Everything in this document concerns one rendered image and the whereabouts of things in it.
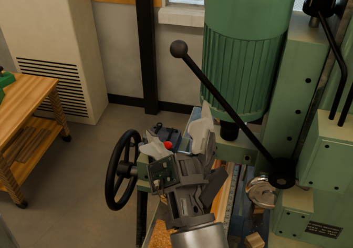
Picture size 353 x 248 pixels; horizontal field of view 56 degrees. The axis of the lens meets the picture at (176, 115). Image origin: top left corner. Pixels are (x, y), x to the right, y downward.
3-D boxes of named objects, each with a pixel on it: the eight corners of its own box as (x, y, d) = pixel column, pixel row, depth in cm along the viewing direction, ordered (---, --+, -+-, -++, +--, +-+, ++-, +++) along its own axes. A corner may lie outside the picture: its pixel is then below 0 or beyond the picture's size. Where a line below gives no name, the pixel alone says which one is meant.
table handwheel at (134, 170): (93, 175, 97) (107, 224, 117) (157, 190, 93) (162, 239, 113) (129, 111, 117) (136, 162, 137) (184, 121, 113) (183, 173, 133)
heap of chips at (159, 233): (157, 219, 92) (156, 213, 90) (201, 230, 89) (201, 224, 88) (147, 247, 86) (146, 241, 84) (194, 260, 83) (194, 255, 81)
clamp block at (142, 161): (152, 147, 116) (151, 129, 110) (189, 155, 114) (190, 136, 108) (137, 180, 106) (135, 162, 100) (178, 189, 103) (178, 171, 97)
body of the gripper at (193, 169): (175, 148, 53) (193, 226, 49) (207, 149, 59) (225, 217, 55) (143, 162, 57) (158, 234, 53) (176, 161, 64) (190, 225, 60)
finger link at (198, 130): (201, 101, 52) (187, 156, 53) (222, 105, 57) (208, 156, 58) (187, 96, 54) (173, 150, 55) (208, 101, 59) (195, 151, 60)
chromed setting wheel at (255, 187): (242, 196, 91) (249, 167, 82) (289, 207, 88) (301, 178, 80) (241, 205, 89) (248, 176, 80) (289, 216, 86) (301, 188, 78)
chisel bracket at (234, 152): (211, 144, 102) (213, 124, 96) (257, 153, 99) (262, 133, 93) (206, 162, 96) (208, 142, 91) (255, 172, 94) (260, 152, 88)
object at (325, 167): (298, 157, 76) (317, 107, 66) (340, 165, 74) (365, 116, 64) (298, 186, 70) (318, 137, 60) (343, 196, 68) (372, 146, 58)
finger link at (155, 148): (130, 127, 63) (157, 157, 57) (152, 129, 67) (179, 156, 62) (123, 141, 64) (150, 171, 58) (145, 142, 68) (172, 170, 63)
